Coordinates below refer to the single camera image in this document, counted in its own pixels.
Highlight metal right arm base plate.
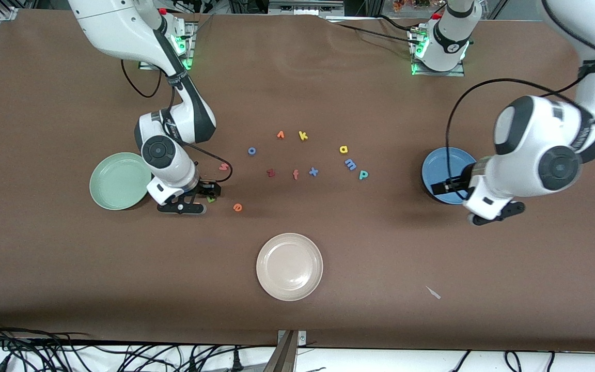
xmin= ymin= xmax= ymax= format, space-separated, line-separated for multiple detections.
xmin=138 ymin=21 xmax=196 ymax=70

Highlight blue plate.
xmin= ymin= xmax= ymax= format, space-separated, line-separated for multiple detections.
xmin=421 ymin=147 xmax=479 ymax=205

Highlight black floor cable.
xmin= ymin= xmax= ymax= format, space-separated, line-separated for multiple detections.
xmin=0 ymin=320 xmax=257 ymax=372

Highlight orange flower decoration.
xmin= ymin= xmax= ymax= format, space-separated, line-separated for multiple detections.
xmin=393 ymin=0 xmax=432 ymax=12

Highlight brown paper table cover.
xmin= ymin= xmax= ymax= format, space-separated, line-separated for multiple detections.
xmin=0 ymin=9 xmax=595 ymax=353

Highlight metal edge bracket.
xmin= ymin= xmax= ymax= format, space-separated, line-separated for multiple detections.
xmin=277 ymin=330 xmax=307 ymax=346

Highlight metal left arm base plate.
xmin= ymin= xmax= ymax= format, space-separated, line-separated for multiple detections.
xmin=410 ymin=28 xmax=466 ymax=77

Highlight beige plate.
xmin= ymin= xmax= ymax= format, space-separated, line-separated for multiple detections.
xmin=256 ymin=232 xmax=324 ymax=302

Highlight grey metal box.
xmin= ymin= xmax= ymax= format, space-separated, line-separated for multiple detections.
xmin=269 ymin=0 xmax=345 ymax=16

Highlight black base cable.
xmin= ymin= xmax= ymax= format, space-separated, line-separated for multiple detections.
xmin=328 ymin=21 xmax=414 ymax=42

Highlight green plate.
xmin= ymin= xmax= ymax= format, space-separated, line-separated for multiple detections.
xmin=89 ymin=152 xmax=152 ymax=211

